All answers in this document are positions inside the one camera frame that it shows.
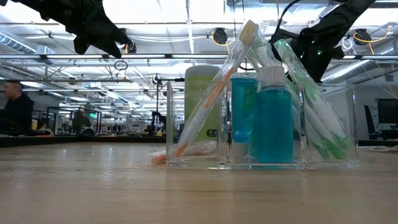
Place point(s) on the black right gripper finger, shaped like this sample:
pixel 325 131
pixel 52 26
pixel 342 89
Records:
pixel 286 35
pixel 317 71

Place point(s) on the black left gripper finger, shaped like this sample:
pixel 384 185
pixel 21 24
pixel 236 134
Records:
pixel 104 42
pixel 119 35

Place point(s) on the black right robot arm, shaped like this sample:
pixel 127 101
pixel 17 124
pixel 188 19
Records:
pixel 348 15

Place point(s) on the background black robot arm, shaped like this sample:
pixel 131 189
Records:
pixel 158 118

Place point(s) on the black monitor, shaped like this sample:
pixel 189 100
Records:
pixel 388 112

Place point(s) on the green disinfecting wipes canister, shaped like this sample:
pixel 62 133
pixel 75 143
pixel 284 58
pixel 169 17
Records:
pixel 199 74

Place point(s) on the dark desk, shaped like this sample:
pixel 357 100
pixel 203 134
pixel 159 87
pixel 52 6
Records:
pixel 379 142

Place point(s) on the long black bench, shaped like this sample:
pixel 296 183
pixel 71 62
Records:
pixel 93 140

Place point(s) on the small yellow container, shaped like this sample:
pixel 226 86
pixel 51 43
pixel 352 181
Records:
pixel 34 124

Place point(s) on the person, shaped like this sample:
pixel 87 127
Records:
pixel 17 112

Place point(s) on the clear acrylic organizer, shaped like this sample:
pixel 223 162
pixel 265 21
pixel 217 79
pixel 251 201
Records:
pixel 199 165

